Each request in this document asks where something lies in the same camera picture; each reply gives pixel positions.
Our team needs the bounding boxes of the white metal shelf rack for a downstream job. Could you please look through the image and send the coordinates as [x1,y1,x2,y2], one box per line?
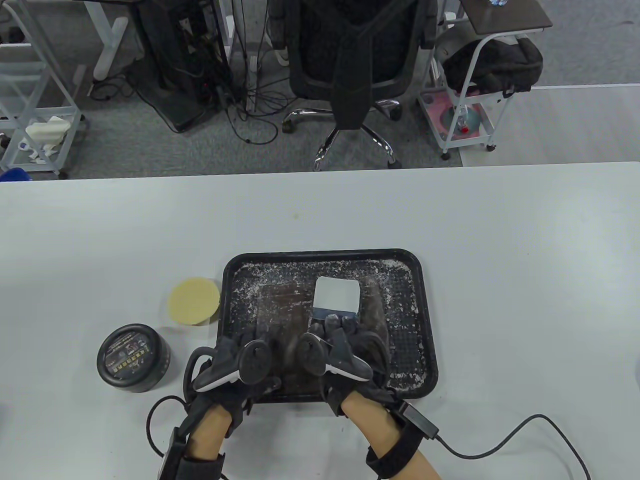
[0,0,88,180]

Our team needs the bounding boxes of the person's left forearm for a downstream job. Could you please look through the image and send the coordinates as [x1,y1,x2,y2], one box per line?
[187,405,233,461]

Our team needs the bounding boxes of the black leather care cream jar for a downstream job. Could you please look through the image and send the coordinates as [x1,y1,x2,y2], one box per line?
[96,323,172,394]

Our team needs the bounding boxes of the pink cart shelf mat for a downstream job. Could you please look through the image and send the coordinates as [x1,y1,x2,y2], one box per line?
[422,92,488,141]

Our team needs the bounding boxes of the black backpack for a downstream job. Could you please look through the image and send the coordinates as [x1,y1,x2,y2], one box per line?
[442,36,544,98]

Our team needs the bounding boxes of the white desk leg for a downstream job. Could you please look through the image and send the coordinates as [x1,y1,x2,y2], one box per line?
[82,0,130,81]

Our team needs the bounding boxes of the black white tracking controller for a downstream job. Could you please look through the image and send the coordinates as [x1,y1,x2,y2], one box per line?
[185,340,281,393]
[297,327,373,383]

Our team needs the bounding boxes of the black mesh office chair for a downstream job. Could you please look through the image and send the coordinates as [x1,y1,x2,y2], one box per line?
[267,0,441,172]

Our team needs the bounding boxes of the yellow round sponge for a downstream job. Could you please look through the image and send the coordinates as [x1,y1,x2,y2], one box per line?
[167,277,222,327]

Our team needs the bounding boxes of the white power strip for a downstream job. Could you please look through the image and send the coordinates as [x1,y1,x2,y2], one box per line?
[248,55,259,113]

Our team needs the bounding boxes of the white and brown applicator pad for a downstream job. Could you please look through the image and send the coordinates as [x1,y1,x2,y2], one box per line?
[312,276,361,326]

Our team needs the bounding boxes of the black cable bundle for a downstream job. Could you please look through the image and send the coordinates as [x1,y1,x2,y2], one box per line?
[200,50,301,146]

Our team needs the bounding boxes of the person's left hand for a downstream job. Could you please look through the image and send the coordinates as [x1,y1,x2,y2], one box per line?
[192,325,283,437]

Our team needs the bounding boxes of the person's right forearm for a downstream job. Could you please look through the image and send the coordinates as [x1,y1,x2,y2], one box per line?
[340,390,443,480]

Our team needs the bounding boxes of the brown leather bag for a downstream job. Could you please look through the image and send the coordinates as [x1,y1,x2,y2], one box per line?
[260,280,391,391]

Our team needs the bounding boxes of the black computer tower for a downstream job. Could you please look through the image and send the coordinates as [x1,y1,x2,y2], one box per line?
[137,0,233,133]

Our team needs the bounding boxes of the clear bottle with red cap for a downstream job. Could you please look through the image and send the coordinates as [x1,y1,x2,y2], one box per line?
[452,105,481,133]

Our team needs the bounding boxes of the person's right hand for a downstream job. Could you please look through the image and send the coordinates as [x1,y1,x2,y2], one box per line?
[297,315,401,418]

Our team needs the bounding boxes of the black plastic tray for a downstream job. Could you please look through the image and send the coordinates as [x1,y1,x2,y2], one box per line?
[215,248,440,403]

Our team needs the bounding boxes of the white rolling cart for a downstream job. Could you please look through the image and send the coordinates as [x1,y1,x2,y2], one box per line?
[417,22,543,161]

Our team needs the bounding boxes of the white foam block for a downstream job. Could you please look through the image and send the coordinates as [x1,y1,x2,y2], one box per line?
[25,116,69,146]

